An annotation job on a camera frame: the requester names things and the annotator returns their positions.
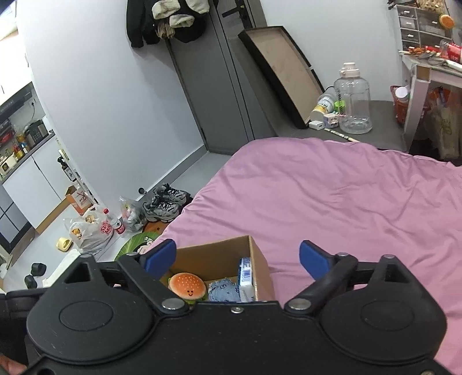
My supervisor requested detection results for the black kitchen appliance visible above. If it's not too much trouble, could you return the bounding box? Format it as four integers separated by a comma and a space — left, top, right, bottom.
23, 121, 50, 149

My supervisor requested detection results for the brown cardboard box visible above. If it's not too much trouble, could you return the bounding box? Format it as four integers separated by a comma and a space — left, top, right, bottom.
159, 235, 277, 304

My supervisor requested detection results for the black hanging bag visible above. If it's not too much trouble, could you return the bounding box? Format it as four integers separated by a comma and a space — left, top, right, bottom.
172, 0, 209, 43

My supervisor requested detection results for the grey sneaker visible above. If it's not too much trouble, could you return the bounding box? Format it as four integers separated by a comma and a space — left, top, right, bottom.
142, 200, 180, 223
152, 183, 191, 210

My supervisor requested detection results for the orange printed cardboard box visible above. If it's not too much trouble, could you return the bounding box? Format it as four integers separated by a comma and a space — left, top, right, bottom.
65, 185, 94, 217

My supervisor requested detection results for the white plastic shopping bag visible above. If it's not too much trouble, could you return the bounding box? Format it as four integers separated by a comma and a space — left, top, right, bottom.
64, 207, 117, 254

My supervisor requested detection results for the white desk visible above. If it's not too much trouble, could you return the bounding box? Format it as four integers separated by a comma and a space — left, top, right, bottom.
400, 53, 462, 145

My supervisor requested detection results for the black cardboard tray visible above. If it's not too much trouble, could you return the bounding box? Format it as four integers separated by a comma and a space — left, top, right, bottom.
237, 26, 326, 130

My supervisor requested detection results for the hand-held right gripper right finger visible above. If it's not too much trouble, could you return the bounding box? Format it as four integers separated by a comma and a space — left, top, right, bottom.
284, 240, 410, 314

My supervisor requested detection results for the thin light stick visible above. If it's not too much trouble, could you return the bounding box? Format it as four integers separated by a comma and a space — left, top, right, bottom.
324, 128, 360, 142

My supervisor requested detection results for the clear plastic water jug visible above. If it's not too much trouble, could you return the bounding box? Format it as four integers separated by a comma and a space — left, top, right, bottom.
334, 62, 373, 135

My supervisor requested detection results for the black spray bottle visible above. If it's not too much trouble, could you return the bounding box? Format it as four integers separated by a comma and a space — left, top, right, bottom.
59, 158, 79, 183

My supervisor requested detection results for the red label plastic bottle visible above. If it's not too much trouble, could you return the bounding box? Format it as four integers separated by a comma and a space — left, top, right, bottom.
103, 208, 126, 236

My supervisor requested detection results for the pink bed sheet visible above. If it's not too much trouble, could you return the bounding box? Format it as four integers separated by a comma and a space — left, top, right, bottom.
144, 139, 462, 375

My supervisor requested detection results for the burger plush toy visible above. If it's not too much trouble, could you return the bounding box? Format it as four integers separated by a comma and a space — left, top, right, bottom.
168, 273, 207, 303

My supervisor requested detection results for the beige hanging garment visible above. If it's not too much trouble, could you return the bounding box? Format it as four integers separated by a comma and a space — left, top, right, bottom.
152, 0, 210, 39

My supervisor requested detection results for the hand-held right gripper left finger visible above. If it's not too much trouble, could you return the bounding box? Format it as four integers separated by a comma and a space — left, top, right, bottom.
61, 239, 190, 314

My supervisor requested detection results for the person's left hand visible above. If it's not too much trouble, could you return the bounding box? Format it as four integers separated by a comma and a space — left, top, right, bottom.
0, 356, 27, 375

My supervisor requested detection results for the blue fluffy plush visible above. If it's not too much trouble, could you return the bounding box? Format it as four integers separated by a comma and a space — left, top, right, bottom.
207, 278, 241, 303

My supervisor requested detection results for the green round floor mat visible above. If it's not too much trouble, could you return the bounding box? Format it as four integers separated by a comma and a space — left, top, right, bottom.
115, 231, 162, 263

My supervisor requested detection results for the clear plastic bag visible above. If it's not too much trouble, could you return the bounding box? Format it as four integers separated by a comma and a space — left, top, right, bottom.
119, 196, 146, 232

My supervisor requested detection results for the white yellow bottle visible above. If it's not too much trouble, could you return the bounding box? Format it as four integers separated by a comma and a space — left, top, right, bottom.
311, 93, 338, 122

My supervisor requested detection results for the white kitchen cabinet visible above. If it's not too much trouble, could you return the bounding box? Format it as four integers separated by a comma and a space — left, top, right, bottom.
0, 81, 95, 250

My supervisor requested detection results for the grey door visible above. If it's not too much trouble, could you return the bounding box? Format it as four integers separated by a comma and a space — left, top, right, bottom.
166, 0, 279, 156

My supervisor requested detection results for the grey low bench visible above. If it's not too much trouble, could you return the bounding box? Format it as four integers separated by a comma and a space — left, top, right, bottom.
282, 100, 409, 151

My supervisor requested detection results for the grey drawer organizer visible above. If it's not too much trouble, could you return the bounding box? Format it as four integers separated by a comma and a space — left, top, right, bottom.
395, 4, 455, 52

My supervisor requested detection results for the yellowish bag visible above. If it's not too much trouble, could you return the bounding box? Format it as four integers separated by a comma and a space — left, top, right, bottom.
429, 87, 462, 162

